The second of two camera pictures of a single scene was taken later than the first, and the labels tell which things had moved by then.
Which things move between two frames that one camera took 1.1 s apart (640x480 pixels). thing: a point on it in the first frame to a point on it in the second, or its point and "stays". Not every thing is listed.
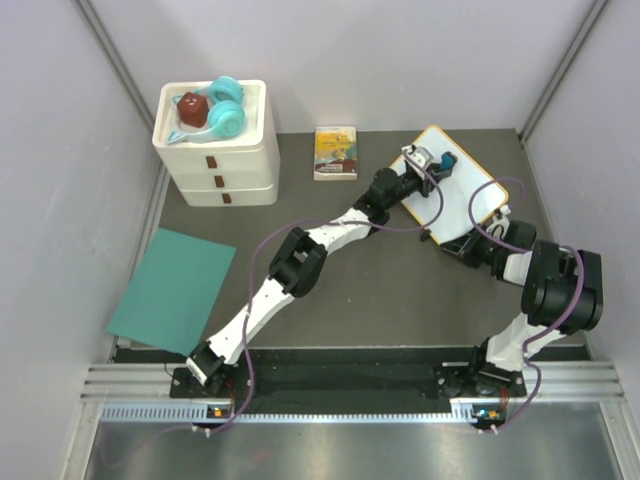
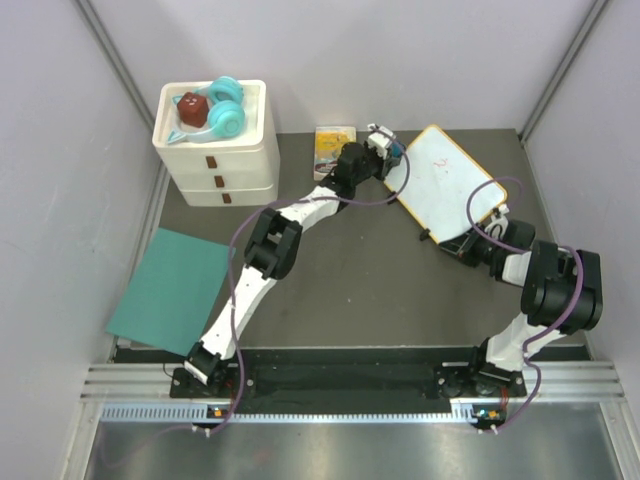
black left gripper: [428, 178] to [384, 165]
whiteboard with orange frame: [458, 199] stays
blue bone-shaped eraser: [446, 161] to [397, 149]
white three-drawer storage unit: [241, 170] stays
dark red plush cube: [193, 109] stays
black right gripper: [464, 247] stays
